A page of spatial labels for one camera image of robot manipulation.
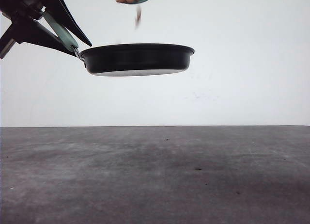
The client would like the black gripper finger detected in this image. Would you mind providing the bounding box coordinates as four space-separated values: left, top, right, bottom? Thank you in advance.
0 20 75 57
47 0 92 46

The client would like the black frying pan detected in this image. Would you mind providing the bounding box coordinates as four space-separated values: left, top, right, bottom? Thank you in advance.
43 10 195 77

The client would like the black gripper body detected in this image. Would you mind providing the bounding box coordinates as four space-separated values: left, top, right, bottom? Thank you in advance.
0 0 65 23

